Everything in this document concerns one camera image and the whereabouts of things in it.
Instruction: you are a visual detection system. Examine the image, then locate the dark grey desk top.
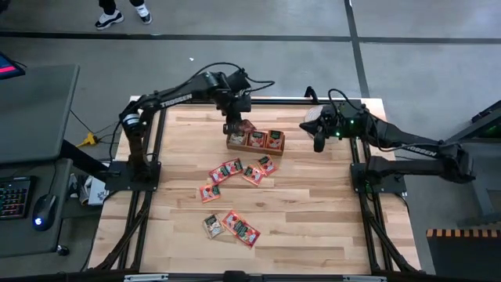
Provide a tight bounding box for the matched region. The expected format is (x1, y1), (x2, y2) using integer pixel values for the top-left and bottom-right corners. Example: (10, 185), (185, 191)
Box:
(0, 162), (75, 259)

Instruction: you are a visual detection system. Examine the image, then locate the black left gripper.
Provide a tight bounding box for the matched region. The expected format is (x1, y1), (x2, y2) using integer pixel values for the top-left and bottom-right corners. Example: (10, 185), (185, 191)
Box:
(217, 70), (252, 136)

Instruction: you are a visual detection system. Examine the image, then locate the white cardboard box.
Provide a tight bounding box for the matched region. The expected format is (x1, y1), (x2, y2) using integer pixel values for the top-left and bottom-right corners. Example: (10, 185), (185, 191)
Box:
(77, 174), (110, 208)

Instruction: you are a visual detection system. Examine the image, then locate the yellow power plug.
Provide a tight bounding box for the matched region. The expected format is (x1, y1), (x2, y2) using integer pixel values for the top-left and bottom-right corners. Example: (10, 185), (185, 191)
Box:
(81, 132), (99, 148)

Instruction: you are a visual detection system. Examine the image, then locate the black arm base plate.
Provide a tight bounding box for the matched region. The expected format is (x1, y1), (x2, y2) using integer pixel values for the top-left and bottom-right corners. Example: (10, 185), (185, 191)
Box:
(104, 161), (161, 193)
(350, 162), (415, 194)

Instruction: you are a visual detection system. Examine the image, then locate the person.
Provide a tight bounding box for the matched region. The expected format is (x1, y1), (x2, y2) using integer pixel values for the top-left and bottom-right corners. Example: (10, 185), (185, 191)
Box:
(95, 0), (153, 31)

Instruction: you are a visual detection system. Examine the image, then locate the black computer mouse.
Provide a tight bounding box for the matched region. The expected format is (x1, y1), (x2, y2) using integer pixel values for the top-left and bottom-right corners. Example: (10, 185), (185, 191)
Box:
(31, 193), (59, 232)

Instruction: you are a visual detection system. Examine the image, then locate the white and black sneaker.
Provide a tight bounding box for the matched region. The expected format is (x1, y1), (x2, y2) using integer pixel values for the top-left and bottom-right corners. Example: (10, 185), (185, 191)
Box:
(135, 2), (153, 25)
(95, 10), (125, 31)

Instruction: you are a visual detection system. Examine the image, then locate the silver metal bracket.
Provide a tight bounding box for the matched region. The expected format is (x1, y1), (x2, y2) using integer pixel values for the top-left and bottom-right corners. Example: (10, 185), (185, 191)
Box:
(342, 275), (387, 282)
(123, 273), (169, 282)

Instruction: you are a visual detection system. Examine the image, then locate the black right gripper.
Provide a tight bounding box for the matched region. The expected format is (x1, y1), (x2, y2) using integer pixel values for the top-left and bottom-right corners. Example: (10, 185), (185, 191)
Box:
(299, 102), (371, 154)

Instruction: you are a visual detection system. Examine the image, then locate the grey metal table frame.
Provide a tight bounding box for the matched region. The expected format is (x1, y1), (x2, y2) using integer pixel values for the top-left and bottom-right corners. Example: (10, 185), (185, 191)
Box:
(431, 99), (501, 227)

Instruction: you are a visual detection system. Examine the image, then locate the black aluminium table frame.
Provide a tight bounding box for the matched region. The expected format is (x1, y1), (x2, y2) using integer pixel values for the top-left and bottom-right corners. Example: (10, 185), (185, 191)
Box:
(88, 96), (422, 282)

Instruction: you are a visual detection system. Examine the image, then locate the wooden three-slot organizer box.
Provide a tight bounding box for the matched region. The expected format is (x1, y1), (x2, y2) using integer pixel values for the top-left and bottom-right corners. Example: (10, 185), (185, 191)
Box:
(225, 129), (286, 157)

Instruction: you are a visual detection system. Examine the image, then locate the thin black floor cable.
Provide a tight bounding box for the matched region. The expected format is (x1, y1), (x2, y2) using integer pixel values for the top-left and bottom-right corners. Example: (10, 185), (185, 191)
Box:
(69, 109), (126, 136)

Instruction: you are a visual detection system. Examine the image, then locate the backlit black keyboard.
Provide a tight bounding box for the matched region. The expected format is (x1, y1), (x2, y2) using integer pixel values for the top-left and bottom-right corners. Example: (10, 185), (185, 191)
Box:
(0, 175), (34, 220)

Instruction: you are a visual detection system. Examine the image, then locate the light grey desk top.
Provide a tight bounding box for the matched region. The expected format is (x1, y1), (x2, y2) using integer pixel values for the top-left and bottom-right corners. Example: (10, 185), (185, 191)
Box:
(0, 63), (81, 165)

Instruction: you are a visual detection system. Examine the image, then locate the red tea packet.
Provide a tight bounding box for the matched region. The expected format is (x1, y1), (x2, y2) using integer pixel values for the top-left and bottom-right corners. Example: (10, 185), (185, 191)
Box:
(247, 131), (268, 149)
(208, 165), (231, 184)
(233, 221), (261, 248)
(222, 157), (244, 176)

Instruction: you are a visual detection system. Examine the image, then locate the black diagonal beam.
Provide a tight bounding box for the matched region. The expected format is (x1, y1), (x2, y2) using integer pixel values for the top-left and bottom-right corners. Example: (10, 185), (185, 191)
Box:
(60, 139), (118, 181)

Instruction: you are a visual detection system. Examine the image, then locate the black crate with orange stripes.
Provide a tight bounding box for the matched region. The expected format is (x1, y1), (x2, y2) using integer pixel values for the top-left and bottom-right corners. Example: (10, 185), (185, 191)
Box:
(425, 228), (501, 282)

